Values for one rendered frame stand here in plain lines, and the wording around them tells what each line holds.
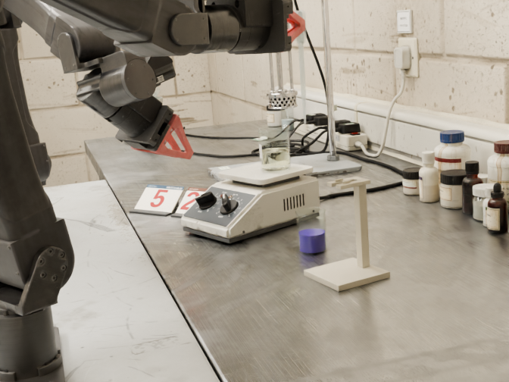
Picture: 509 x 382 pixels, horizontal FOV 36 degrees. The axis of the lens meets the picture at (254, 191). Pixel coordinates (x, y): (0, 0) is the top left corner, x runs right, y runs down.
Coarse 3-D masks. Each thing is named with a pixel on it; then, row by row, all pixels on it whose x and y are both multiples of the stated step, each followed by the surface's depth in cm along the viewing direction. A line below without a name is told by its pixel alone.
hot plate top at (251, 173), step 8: (240, 168) 132; (248, 168) 132; (256, 168) 131; (296, 168) 129; (304, 168) 128; (312, 168) 129; (224, 176) 129; (232, 176) 128; (240, 176) 126; (248, 176) 126; (256, 176) 125; (264, 176) 125; (272, 176) 124; (280, 176) 124; (288, 176) 125; (296, 176) 127
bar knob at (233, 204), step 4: (224, 196) 122; (224, 200) 121; (228, 200) 122; (232, 200) 123; (224, 204) 121; (228, 204) 121; (232, 204) 122; (236, 204) 122; (220, 208) 123; (224, 208) 121; (228, 208) 121; (232, 208) 121; (220, 212) 122; (224, 212) 121; (228, 212) 121
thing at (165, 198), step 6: (150, 192) 147; (156, 192) 146; (162, 192) 145; (168, 192) 145; (174, 192) 144; (144, 198) 147; (150, 198) 146; (156, 198) 145; (162, 198) 144; (168, 198) 144; (174, 198) 143; (138, 204) 146; (144, 204) 146; (150, 204) 145; (156, 204) 144; (162, 204) 143; (168, 204) 143
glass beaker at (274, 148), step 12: (264, 132) 125; (276, 132) 125; (288, 132) 127; (264, 144) 126; (276, 144) 125; (288, 144) 127; (264, 156) 126; (276, 156) 126; (288, 156) 127; (264, 168) 127; (276, 168) 126; (288, 168) 127
